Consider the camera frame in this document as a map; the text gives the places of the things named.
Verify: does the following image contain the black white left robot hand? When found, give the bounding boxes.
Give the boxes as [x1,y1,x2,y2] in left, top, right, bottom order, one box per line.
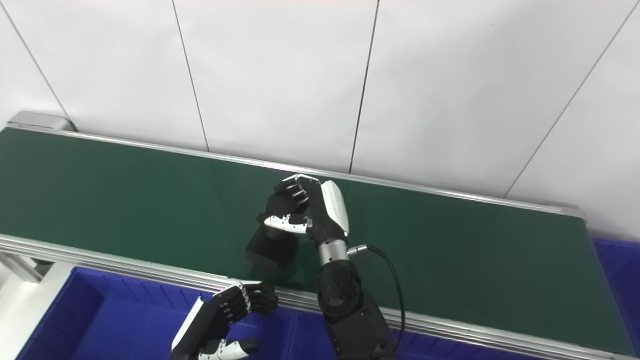
[171,281,279,360]

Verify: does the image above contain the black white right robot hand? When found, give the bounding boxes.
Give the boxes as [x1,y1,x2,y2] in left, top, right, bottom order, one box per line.
[256,173,350,246]

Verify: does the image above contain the black cylinder block part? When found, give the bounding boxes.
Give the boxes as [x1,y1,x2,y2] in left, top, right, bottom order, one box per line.
[245,192,301,273]

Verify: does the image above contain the blue plastic bin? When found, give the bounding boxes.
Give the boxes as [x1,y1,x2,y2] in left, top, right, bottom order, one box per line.
[287,307,541,360]
[15,266,296,360]
[592,237,640,351]

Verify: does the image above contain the aluminium conveyor support leg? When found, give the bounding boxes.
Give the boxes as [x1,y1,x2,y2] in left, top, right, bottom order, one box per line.
[0,251,43,283]

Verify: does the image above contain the grey conveyor end housing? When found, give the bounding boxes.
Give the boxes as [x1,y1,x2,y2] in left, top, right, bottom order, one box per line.
[7,111,76,132]

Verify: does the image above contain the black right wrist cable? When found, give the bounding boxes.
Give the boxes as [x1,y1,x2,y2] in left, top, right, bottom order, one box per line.
[347,244,405,351]

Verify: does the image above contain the green conveyor belt aluminium frame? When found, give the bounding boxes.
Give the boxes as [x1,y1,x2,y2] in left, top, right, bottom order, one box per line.
[0,125,640,360]

